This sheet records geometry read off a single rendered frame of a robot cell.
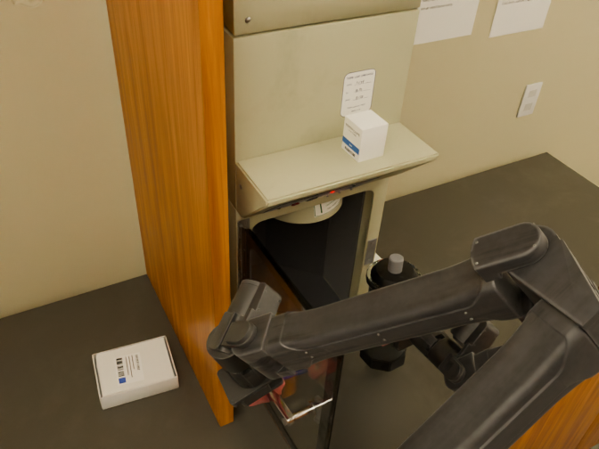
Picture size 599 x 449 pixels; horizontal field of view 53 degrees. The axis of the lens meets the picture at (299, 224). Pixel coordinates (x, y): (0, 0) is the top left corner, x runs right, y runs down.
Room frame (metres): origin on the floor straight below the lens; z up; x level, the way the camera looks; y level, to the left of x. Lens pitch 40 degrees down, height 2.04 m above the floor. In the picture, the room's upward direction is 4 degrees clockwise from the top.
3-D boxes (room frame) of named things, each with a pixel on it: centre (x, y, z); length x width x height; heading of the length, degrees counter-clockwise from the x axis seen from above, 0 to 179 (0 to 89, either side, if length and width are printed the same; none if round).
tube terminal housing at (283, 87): (0.98, 0.04, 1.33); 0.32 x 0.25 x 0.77; 121
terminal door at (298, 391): (0.65, 0.01, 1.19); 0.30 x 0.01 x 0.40; 32
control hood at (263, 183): (0.82, -0.06, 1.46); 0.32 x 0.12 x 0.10; 121
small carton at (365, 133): (0.84, -0.09, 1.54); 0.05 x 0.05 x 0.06; 32
